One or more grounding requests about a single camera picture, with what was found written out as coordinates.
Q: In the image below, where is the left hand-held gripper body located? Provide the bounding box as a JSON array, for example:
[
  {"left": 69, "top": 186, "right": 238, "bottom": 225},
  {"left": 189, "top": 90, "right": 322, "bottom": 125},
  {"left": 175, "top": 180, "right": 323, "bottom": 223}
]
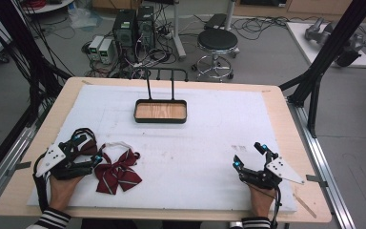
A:
[{"left": 33, "top": 133, "right": 97, "bottom": 181}]

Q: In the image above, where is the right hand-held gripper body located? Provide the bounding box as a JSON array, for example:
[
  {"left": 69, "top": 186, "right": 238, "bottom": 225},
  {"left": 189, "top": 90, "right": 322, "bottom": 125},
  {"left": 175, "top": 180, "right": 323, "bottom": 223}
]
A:
[{"left": 239, "top": 152, "right": 306, "bottom": 191}]

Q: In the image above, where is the dark red striped bow tie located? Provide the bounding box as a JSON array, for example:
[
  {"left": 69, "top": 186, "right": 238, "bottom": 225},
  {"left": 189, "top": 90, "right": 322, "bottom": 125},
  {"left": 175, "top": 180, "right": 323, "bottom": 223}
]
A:
[{"left": 79, "top": 139, "right": 143, "bottom": 196}]

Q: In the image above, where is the person's left hand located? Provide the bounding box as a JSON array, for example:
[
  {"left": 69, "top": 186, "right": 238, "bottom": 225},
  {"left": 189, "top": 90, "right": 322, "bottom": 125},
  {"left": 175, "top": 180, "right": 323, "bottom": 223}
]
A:
[{"left": 49, "top": 175, "right": 86, "bottom": 213}]

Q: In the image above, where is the person's right hand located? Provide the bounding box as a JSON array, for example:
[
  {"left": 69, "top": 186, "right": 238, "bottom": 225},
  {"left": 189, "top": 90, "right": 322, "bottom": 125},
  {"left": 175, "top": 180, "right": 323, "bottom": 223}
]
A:
[{"left": 247, "top": 183, "right": 278, "bottom": 219}]

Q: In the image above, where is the wooden table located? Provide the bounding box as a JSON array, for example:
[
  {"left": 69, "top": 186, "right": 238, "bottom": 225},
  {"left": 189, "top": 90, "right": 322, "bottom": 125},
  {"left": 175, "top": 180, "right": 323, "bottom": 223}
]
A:
[{"left": 0, "top": 76, "right": 333, "bottom": 224}]

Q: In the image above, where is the white foam board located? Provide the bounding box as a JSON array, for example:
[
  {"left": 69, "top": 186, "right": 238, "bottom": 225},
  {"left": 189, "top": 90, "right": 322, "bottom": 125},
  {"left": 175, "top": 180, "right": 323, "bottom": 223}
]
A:
[{"left": 27, "top": 84, "right": 298, "bottom": 215}]

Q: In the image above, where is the thin wooden stick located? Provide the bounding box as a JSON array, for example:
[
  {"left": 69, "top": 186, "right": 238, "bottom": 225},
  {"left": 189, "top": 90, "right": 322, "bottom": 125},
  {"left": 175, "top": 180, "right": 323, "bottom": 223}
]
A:
[{"left": 293, "top": 192, "right": 318, "bottom": 219}]

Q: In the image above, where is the black rack with wooden tray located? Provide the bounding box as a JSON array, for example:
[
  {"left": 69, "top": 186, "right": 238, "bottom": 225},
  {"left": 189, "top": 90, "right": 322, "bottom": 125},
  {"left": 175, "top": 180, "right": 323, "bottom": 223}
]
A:
[{"left": 132, "top": 66, "right": 190, "bottom": 124}]

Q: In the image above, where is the white power supply unit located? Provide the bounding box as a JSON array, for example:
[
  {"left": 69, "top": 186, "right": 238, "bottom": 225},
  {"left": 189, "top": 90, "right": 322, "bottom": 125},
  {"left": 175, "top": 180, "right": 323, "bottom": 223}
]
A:
[
  {"left": 98, "top": 38, "right": 114, "bottom": 65},
  {"left": 88, "top": 35, "right": 105, "bottom": 62}
]

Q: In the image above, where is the white floor board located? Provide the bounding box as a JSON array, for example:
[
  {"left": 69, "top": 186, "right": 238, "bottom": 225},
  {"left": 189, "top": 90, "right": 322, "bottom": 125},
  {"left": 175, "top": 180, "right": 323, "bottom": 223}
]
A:
[{"left": 285, "top": 21, "right": 366, "bottom": 69}]

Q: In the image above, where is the black round stool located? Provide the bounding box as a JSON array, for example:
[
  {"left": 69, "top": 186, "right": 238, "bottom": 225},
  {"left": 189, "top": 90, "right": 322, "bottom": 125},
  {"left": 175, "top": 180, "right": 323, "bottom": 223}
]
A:
[{"left": 191, "top": 28, "right": 241, "bottom": 82}]

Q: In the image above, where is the black computer tower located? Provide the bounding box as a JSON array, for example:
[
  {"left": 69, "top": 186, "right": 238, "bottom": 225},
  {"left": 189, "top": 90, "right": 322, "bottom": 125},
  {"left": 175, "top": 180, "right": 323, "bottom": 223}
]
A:
[
  {"left": 112, "top": 9, "right": 138, "bottom": 63},
  {"left": 136, "top": 4, "right": 156, "bottom": 52}
]

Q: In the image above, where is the clear plastic bag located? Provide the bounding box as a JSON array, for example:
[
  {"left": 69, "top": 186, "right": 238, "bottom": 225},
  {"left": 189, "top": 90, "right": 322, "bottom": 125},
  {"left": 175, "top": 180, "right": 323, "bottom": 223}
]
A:
[{"left": 68, "top": 5, "right": 103, "bottom": 31}]

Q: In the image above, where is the grey robot part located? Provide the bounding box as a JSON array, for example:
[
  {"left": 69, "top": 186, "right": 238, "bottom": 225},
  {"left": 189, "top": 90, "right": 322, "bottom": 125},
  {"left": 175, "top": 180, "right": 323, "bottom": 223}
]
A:
[{"left": 304, "top": 17, "right": 366, "bottom": 68}]

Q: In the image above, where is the round white table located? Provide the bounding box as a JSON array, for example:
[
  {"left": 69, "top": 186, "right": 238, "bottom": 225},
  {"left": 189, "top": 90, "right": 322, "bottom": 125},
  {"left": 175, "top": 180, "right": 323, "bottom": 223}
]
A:
[{"left": 20, "top": 0, "right": 75, "bottom": 15}]

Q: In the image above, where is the flat black box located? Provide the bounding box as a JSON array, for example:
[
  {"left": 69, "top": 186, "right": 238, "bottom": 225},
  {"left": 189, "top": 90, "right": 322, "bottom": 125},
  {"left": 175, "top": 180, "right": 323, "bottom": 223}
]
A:
[{"left": 203, "top": 12, "right": 228, "bottom": 31}]

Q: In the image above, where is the grey table leg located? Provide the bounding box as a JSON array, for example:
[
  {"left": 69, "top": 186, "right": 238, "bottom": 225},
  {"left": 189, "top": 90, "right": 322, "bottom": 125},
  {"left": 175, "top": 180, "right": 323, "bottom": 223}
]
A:
[{"left": 172, "top": 0, "right": 188, "bottom": 61}]

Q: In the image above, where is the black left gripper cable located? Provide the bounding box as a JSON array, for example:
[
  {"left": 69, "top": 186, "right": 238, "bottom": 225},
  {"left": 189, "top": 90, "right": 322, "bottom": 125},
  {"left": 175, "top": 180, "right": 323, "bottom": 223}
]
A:
[{"left": 32, "top": 152, "right": 51, "bottom": 214}]

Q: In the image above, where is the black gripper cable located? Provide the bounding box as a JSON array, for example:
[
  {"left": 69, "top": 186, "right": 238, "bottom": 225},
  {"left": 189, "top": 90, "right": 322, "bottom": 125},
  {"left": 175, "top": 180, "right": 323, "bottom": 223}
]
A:
[
  {"left": 32, "top": 152, "right": 51, "bottom": 214},
  {"left": 270, "top": 186, "right": 284, "bottom": 229}
]

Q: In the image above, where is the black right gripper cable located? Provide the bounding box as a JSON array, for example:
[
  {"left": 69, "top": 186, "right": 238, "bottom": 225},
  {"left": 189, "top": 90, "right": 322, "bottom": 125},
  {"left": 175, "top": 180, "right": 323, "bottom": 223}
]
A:
[{"left": 270, "top": 186, "right": 284, "bottom": 229}]

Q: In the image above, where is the aluminium rail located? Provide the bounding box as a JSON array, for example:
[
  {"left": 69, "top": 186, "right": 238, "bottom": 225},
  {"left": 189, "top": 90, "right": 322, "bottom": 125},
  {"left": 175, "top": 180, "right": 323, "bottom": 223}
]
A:
[
  {"left": 0, "top": 104, "right": 52, "bottom": 212},
  {"left": 286, "top": 97, "right": 357, "bottom": 229}
]

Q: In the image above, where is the black metal frame stand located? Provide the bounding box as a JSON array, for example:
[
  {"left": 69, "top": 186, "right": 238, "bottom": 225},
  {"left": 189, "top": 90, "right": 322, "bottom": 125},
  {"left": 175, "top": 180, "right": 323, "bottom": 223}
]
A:
[
  {"left": 0, "top": 0, "right": 73, "bottom": 128},
  {"left": 278, "top": 0, "right": 366, "bottom": 139}
]

